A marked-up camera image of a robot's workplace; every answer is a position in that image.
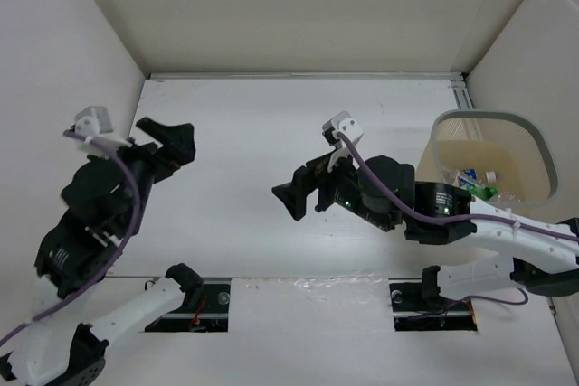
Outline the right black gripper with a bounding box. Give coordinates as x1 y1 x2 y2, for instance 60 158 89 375
272 138 394 231

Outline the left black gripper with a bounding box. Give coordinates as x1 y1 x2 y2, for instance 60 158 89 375
95 116 199 232

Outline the green plastic bottle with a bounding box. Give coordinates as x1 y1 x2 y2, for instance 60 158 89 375
460 180 498 201

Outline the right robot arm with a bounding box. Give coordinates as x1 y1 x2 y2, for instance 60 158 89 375
272 155 578 310

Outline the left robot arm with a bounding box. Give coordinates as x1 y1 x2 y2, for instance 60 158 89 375
1 117 204 385

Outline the translucent yellow waste bin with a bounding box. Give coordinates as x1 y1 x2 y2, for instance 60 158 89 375
416 109 560 210

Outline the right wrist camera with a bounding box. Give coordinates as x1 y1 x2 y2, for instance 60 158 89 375
321 111 364 149

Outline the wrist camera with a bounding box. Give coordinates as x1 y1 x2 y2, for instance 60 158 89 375
63 106 130 157
321 111 364 149

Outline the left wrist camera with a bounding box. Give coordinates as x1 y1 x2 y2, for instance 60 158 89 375
63 106 130 157

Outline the aluminium table edge rail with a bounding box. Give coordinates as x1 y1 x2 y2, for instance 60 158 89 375
149 71 464 80

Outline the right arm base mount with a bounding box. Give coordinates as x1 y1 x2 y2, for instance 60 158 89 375
388 278 478 333

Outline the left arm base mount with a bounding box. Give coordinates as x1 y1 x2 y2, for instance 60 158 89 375
145 279 232 334

